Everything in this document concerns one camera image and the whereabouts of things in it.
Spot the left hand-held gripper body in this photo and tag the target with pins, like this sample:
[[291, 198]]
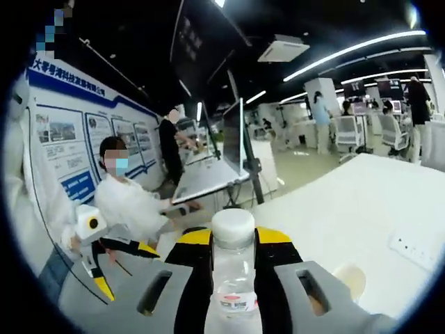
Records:
[[88, 222]]

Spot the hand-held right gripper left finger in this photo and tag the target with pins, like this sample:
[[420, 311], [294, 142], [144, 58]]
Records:
[[194, 278]]

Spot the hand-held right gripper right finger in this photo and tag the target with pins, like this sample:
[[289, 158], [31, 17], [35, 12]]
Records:
[[274, 271]]

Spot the clear plastic water bottle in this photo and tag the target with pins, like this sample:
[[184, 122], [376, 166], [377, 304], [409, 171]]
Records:
[[233, 271]]

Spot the white paper cup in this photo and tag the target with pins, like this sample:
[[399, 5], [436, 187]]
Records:
[[349, 280]]

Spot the person's leg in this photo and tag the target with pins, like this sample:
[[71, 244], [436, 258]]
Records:
[[54, 275]]

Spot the white table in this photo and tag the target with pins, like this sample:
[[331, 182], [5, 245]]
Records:
[[347, 208]]

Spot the white slanted console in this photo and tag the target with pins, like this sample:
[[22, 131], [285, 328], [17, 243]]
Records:
[[208, 181]]

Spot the white power strip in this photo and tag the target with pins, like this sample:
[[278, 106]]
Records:
[[413, 250]]

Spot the white worn device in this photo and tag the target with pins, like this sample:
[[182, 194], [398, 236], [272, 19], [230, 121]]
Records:
[[17, 101]]

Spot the large dark screen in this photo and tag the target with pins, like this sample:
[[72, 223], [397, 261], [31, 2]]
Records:
[[232, 135]]

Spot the white office chair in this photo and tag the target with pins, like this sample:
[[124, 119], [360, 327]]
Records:
[[394, 134], [347, 134]]

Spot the hanging dark screen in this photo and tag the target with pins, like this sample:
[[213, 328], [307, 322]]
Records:
[[390, 87]]

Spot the ceiling air conditioner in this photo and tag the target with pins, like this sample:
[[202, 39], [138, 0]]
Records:
[[283, 48]]

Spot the ceiling light strip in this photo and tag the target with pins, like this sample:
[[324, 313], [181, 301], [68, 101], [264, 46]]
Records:
[[382, 40]]

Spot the wall poster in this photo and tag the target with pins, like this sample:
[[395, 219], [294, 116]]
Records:
[[69, 139]]

